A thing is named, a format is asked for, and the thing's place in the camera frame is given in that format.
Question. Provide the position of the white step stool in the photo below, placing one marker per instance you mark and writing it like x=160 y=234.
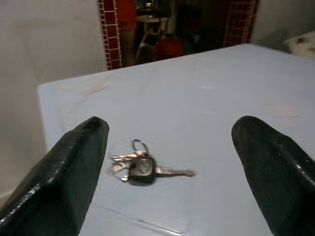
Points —
x=147 y=32

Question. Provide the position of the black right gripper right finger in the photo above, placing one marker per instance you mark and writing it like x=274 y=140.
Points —
x=278 y=177

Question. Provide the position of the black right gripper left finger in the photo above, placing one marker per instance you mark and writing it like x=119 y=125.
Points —
x=61 y=177

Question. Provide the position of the key bunch with black key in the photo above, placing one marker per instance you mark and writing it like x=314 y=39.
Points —
x=142 y=168

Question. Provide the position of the red tiled door frame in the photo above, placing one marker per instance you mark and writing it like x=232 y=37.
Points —
x=110 y=34
x=240 y=22

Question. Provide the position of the light blue table cover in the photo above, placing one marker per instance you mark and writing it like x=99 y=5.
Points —
x=184 y=98

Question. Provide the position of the floral patterned cloth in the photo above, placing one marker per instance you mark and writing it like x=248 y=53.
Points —
x=301 y=41

